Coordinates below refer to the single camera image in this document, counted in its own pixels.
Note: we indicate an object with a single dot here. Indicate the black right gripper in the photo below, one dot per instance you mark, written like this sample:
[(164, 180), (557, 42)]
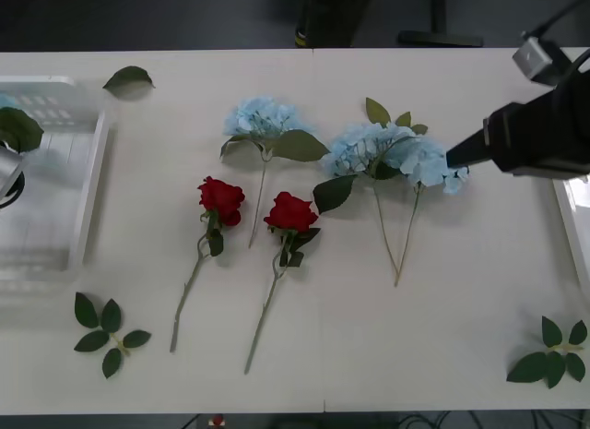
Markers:
[(539, 134)]

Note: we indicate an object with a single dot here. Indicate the left arm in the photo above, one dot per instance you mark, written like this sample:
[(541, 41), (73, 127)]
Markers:
[(8, 168)]

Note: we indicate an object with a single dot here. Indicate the right arm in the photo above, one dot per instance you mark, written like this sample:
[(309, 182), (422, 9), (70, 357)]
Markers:
[(578, 71)]

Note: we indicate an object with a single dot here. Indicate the pale blue flower, bare stem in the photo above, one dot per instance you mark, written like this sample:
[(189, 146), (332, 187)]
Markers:
[(426, 166)]

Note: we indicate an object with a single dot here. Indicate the shallow white box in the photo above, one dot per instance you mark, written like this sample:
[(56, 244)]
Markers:
[(87, 180), (574, 217)]

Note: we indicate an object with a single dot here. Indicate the red rose with green stem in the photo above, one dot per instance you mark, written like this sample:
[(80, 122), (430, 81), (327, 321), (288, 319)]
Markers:
[(291, 213), (221, 196)]

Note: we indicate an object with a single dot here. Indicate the black machine base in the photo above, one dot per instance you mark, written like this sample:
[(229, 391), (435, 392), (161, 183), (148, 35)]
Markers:
[(329, 14)]

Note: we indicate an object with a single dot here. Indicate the pale blue flower, long stem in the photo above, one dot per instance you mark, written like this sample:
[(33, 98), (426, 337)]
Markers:
[(260, 115)]

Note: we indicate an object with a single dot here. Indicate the green leaf twig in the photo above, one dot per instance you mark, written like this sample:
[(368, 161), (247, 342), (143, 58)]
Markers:
[(553, 366), (110, 316)]

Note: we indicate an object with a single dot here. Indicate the single loose green leaf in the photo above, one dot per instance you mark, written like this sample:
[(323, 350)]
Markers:
[(128, 77)]

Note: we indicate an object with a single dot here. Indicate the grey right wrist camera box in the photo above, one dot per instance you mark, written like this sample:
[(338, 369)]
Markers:
[(530, 57)]

